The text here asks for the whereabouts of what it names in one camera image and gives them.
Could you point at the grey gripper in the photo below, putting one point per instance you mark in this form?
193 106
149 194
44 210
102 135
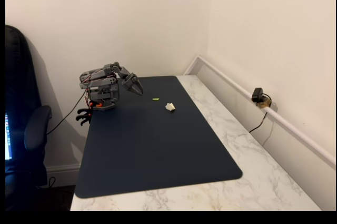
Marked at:
130 83

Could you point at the white plastic piece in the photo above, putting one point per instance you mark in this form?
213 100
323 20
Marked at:
169 106

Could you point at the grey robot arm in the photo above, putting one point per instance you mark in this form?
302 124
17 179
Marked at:
100 83

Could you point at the dark blue desk mat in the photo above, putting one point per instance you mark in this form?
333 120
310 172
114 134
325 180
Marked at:
158 150

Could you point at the black table clamp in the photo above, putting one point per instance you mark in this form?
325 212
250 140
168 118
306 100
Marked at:
83 119
84 111

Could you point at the white baseboard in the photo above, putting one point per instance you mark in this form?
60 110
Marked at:
63 172

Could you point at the black office chair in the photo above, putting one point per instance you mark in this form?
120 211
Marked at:
21 89

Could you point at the black webcam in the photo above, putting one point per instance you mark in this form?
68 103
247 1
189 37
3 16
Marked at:
256 94

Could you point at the laptop screen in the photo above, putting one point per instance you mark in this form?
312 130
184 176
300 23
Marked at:
8 137

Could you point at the tan webcam mount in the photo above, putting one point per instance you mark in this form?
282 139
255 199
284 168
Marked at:
264 104

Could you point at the white wall rail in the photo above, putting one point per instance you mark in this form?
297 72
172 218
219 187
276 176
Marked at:
289 128

